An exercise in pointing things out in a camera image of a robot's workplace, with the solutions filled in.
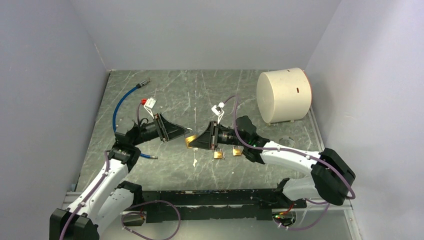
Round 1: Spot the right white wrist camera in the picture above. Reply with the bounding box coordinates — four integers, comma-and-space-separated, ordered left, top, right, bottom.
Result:
211, 102, 225, 124

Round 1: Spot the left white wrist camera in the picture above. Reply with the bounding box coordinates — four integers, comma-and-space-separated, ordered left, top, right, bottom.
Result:
141, 97, 157, 118

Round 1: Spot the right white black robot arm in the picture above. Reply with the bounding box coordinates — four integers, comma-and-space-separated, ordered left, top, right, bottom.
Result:
188, 115, 356, 208

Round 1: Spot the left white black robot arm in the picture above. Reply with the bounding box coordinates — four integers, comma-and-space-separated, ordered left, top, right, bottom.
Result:
49, 113, 189, 240

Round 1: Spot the clear tape ring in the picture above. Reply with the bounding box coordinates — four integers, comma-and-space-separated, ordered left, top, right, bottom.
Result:
278, 136, 296, 151

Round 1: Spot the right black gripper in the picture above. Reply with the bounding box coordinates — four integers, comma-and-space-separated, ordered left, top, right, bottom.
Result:
189, 120, 247, 150

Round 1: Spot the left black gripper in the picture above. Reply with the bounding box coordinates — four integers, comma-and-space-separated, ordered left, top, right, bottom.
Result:
131, 112, 190, 146

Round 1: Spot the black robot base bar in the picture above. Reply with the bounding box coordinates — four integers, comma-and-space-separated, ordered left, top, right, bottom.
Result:
126, 188, 307, 223

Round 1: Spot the blue cable with connectors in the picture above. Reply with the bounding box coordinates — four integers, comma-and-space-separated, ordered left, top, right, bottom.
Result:
112, 78, 159, 161

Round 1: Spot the cream cylindrical container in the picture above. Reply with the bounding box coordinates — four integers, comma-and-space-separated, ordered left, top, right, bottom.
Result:
256, 67, 312, 124

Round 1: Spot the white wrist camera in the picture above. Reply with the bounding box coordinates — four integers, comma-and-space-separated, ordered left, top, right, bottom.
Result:
211, 102, 225, 124
141, 97, 157, 118

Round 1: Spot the brass padlock with key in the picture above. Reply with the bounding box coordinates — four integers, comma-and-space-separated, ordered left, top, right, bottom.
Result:
213, 147, 225, 160

